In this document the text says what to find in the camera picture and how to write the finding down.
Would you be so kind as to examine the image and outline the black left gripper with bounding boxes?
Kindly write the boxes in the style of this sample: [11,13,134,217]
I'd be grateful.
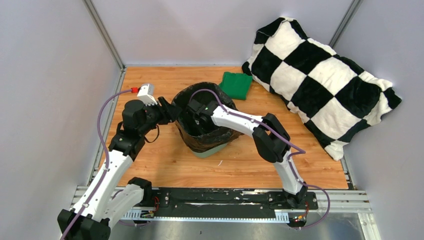
[139,96,182,136]

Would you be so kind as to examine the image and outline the black plastic trash bag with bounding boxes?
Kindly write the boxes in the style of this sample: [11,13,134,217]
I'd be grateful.
[171,81,242,153]

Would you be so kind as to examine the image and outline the green plastic trash bin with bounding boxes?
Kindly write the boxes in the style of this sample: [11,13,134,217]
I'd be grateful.
[191,143,228,159]

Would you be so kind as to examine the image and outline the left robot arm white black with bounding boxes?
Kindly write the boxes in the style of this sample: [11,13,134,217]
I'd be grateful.
[57,97,182,240]

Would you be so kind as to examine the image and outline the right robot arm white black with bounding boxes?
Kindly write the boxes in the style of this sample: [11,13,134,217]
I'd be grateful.
[185,99,308,209]

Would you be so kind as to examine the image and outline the folded green cloth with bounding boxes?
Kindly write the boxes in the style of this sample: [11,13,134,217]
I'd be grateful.
[218,71,253,101]

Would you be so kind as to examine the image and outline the black white checkered pillow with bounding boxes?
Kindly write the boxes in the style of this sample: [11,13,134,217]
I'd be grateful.
[242,17,402,161]

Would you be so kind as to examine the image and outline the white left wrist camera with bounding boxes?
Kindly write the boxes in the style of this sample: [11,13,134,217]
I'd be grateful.
[137,83,158,106]

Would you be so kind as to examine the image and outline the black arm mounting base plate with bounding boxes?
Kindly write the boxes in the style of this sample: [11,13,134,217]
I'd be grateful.
[119,187,320,220]

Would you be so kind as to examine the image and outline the left corner aluminium post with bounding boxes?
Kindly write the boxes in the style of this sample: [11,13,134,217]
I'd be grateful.
[82,0,125,72]

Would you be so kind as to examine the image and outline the corner aluminium post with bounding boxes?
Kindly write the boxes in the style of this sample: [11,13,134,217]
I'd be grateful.
[82,0,125,72]
[328,0,363,48]

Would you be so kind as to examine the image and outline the right corner aluminium post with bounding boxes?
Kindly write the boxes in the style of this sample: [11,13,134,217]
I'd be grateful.
[328,0,363,48]

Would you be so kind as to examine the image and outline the aluminium frame rail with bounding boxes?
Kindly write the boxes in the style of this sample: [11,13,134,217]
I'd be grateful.
[57,184,372,240]

